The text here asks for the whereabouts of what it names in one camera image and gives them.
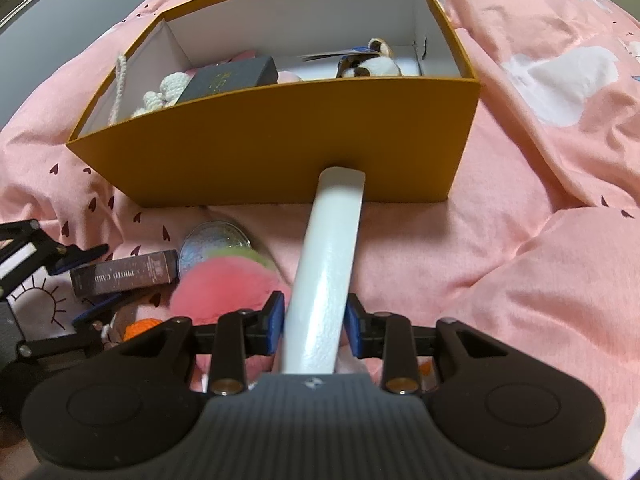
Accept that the orange crochet ball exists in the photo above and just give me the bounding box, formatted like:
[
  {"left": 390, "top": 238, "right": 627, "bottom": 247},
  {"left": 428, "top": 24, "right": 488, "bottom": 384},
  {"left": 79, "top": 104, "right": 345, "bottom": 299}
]
[{"left": 122, "top": 318, "right": 162, "bottom": 341}]

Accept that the pink fluffy pompom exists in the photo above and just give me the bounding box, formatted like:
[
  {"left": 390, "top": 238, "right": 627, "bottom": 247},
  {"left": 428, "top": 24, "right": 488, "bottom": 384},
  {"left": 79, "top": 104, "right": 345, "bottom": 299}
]
[{"left": 168, "top": 248, "right": 291, "bottom": 325}]

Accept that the white paper tube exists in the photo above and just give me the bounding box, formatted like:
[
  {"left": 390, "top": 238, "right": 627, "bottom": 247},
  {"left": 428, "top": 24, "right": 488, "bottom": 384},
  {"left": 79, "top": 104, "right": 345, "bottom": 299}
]
[{"left": 281, "top": 167, "right": 366, "bottom": 375}]

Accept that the brown cosmetics box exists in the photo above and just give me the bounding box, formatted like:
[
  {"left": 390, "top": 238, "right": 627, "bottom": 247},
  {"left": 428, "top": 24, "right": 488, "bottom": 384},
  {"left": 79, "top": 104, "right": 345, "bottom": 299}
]
[{"left": 70, "top": 250, "right": 178, "bottom": 298}]

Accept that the round glitter compact mirror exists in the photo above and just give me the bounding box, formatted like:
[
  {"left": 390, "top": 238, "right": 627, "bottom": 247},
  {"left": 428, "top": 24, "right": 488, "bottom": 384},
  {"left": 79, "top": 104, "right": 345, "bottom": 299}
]
[{"left": 178, "top": 220, "right": 252, "bottom": 278}]

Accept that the white crochet doll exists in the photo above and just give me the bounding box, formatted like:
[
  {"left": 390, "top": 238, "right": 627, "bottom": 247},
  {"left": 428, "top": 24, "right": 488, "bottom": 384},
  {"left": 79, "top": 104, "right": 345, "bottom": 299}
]
[{"left": 107, "top": 54, "right": 196, "bottom": 126}]

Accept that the pink fabric pouch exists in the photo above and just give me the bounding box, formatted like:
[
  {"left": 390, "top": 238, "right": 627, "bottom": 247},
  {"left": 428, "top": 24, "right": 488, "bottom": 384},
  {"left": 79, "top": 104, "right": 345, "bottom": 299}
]
[{"left": 186, "top": 50, "right": 302, "bottom": 84}]

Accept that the dark grey gift box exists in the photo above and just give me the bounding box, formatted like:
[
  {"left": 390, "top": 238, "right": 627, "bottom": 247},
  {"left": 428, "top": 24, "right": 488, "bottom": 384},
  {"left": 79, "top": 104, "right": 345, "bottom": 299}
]
[{"left": 177, "top": 56, "right": 278, "bottom": 104}]

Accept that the brown white plush toy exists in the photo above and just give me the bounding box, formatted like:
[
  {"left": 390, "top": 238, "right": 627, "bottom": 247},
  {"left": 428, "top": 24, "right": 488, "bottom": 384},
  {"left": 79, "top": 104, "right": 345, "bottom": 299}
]
[{"left": 299, "top": 37, "right": 404, "bottom": 80}]

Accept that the orange cardboard storage box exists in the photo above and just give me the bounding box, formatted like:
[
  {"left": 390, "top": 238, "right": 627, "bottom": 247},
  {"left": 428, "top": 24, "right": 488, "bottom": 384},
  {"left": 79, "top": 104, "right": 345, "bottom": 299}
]
[{"left": 67, "top": 0, "right": 480, "bottom": 207}]

